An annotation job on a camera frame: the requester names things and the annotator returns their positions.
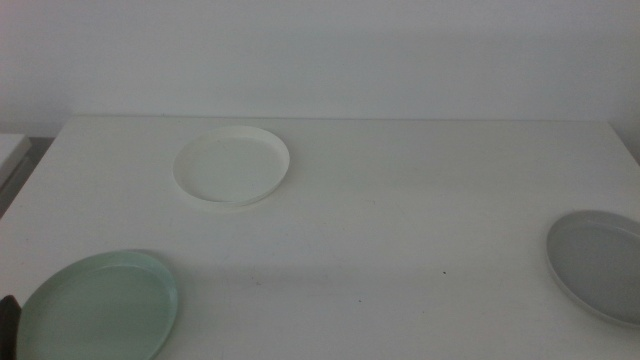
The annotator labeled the pale green shallow bowl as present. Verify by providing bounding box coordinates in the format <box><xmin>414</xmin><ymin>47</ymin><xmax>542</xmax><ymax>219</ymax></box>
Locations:
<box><xmin>16</xmin><ymin>249</ymin><xmax>180</xmax><ymax>360</ymax></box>

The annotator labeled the white shallow bowl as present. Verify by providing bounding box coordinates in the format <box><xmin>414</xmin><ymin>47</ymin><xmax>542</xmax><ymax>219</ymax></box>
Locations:
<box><xmin>172</xmin><ymin>125</ymin><xmax>291</xmax><ymax>208</ymax></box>

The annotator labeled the grey shallow bowl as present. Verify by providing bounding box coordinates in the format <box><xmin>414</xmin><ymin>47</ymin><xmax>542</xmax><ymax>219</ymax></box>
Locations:
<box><xmin>545</xmin><ymin>209</ymin><xmax>640</xmax><ymax>330</ymax></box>

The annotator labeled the white side furniture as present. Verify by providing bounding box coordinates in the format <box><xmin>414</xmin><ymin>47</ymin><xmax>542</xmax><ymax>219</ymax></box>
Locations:
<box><xmin>0</xmin><ymin>132</ymin><xmax>32</xmax><ymax>189</ymax></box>

